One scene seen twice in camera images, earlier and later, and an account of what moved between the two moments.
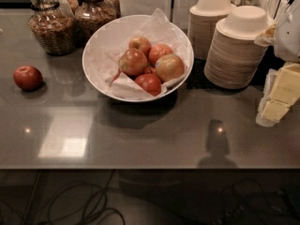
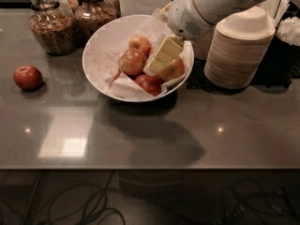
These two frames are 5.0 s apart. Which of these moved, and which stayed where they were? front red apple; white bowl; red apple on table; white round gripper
Moved: white round gripper
Stayed: front red apple; red apple on table; white bowl
